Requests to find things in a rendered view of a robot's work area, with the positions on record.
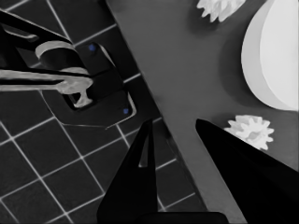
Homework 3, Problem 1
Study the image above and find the small white toothed gear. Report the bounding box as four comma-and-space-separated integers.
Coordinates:
223, 114, 276, 151
195, 0, 247, 23

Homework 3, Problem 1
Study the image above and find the large thick white disc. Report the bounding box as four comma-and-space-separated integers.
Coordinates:
240, 0, 299, 112

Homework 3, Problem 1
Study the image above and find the dark robot body block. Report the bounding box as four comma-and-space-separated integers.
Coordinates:
0, 7, 138, 130

